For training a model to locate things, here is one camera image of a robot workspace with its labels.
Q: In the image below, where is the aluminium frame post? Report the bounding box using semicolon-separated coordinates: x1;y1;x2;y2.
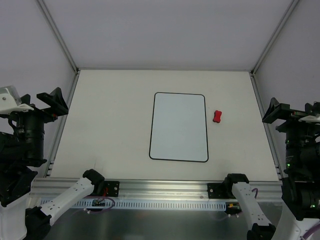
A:
35;0;79;74
250;0;300;75

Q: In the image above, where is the white slotted cable duct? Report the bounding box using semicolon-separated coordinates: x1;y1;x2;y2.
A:
72;198;227;212

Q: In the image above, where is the left aluminium table edge rail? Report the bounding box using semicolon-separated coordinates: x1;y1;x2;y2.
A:
39;70;81;178

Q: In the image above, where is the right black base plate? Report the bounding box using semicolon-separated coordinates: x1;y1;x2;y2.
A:
207;182;228;199

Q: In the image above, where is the left aluminium frame post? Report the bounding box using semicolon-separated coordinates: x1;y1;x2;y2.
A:
35;0;79;74

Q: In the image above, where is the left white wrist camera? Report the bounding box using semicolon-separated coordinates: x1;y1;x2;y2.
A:
0;85;34;115

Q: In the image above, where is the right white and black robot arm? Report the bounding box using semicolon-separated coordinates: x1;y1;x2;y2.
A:
222;97;320;240

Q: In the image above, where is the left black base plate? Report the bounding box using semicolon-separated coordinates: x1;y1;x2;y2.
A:
102;180;120;198

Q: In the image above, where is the white whiteboard with black rim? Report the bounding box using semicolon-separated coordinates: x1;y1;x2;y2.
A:
149;92;209;163

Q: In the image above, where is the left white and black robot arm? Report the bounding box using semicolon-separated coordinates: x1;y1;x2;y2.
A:
0;86;105;240

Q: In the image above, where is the aluminium table edge rail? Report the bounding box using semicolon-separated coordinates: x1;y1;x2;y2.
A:
249;72;284;181
39;70;81;178

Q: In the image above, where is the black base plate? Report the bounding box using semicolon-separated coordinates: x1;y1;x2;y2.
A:
102;180;120;198
207;182;228;199

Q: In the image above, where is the red and black whiteboard eraser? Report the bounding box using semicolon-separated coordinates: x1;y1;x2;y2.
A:
212;110;223;124

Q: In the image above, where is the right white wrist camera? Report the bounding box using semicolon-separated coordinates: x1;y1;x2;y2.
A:
299;101;320;124

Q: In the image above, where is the right aluminium frame post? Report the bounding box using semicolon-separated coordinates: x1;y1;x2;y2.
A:
250;0;300;75

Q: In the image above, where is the aluminium mounting rail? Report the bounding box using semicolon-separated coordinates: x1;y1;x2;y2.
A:
30;177;282;202

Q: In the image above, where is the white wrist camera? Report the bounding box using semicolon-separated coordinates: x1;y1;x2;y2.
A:
0;85;34;115
299;101;320;124

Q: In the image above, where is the right aluminium table edge rail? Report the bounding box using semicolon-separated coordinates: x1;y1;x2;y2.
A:
249;72;284;181

